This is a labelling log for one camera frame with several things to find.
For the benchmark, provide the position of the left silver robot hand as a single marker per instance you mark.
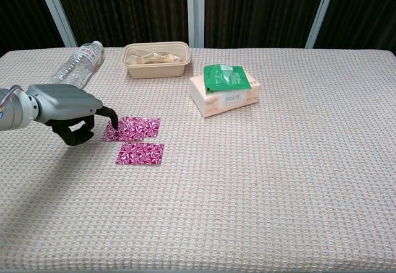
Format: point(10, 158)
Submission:
point(62, 99)

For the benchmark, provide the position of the clear plastic water bottle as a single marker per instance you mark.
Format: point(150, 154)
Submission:
point(75, 65)

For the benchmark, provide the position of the beige food container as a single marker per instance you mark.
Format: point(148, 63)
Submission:
point(154, 71)

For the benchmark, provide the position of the dark curtain panel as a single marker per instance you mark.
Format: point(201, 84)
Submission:
point(21, 10)
point(123, 10)
point(260, 10)
point(365, 10)

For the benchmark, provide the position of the clear snack bag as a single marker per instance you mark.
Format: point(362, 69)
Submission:
point(151, 58)

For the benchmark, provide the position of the pink tissue pack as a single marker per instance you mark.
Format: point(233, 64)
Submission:
point(216, 106)

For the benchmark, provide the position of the green foil packet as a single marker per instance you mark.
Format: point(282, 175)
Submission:
point(226, 78)

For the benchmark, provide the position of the pink woven tablecloth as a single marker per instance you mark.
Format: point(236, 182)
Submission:
point(247, 177)

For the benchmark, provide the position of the white partition post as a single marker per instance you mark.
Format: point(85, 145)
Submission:
point(195, 13)
point(57, 13)
point(321, 13)

